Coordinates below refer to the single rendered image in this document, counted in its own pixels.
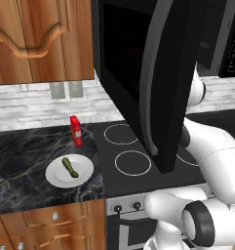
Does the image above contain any grey wall socket plate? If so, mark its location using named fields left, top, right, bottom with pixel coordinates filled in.
left=67, top=80, right=84, bottom=100
left=50, top=81, right=65, bottom=101

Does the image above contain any green squash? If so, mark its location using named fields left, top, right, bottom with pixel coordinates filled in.
left=60, top=156, right=80, bottom=180

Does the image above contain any black oven door handle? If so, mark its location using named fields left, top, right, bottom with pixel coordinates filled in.
left=110, top=216, right=160, bottom=227

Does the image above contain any red carton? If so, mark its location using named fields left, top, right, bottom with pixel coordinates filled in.
left=69, top=114, right=84, bottom=148

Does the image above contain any wooden wall cupboard door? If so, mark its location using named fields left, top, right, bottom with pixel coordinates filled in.
left=0, top=0, right=96, bottom=87

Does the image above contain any white plate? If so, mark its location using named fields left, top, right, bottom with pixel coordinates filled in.
left=45, top=153, right=96, bottom=189

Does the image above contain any black hob stove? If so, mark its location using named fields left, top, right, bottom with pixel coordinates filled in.
left=92, top=108, right=235, bottom=250

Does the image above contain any black microwave door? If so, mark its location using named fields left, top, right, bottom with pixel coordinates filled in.
left=97, top=0, right=202, bottom=175

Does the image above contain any black stove knob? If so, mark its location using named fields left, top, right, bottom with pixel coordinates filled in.
left=112, top=203, right=124, bottom=215
left=131, top=200, right=142, bottom=211

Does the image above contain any grey microwave door handle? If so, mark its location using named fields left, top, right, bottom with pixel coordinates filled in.
left=138, top=0, right=189, bottom=157

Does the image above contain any wooden drawer front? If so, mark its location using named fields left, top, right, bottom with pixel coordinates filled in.
left=0, top=198, right=106, bottom=230
left=8, top=224, right=107, bottom=250

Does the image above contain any black microwave oven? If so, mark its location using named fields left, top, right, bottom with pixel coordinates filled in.
left=91, top=0, right=235, bottom=99

